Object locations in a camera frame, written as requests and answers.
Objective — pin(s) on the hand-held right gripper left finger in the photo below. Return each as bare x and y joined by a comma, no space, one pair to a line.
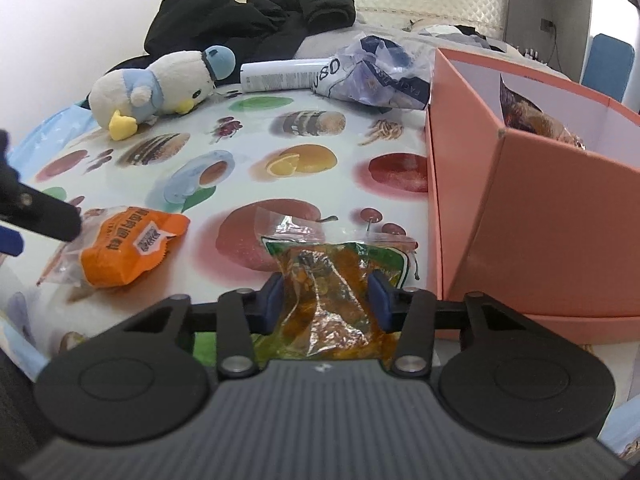
272,300

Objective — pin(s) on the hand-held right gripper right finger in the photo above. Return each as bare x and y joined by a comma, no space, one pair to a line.
380,300

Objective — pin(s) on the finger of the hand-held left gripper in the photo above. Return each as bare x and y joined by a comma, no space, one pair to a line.
10,241
45,212

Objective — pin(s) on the green edged clear snack packet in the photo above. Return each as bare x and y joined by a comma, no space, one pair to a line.
330,280

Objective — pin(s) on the orange bread packet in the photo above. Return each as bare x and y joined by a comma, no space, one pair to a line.
125,250

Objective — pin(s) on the orange cardboard box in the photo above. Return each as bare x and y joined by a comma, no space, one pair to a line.
550,235

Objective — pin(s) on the pile of snack packets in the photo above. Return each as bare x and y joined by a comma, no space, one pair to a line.
525,115

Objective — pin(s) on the light blue bedsheet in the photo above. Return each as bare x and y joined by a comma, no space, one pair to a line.
50,132

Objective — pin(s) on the fruit printed plastic tablecloth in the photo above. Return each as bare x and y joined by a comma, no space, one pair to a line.
300,190

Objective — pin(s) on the white plush duck toy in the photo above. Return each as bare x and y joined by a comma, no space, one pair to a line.
170,80

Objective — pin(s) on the clear printed plastic bag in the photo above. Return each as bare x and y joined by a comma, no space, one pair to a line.
380,75

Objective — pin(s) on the white spray can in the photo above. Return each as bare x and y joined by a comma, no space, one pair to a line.
280,75

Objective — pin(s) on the black padded jacket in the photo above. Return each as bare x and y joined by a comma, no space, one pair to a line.
225,20

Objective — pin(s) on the dark plaid clothes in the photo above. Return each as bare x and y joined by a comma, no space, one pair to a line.
470,35

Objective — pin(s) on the row of small bottles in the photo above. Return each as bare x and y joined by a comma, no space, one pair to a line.
532,55

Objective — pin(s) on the blue chair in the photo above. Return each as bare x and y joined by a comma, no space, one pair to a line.
607,65

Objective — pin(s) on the black wall socket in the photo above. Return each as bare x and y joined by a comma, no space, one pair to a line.
547,24

